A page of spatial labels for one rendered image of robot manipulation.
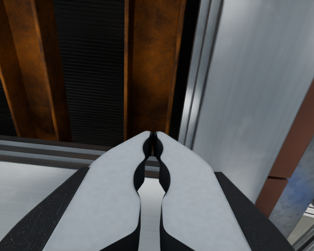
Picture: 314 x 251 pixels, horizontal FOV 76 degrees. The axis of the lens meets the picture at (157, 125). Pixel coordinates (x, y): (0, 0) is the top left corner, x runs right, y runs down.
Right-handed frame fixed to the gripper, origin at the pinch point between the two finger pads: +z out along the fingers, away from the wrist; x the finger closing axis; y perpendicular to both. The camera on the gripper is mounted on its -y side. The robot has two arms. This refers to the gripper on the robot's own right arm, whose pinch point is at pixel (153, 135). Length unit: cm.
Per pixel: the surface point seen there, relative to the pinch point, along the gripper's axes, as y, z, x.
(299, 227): 129, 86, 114
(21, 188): 14.0, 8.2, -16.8
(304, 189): 26.3, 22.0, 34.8
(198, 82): -1.1, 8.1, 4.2
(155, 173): 10.3, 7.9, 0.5
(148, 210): 16.2, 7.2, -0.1
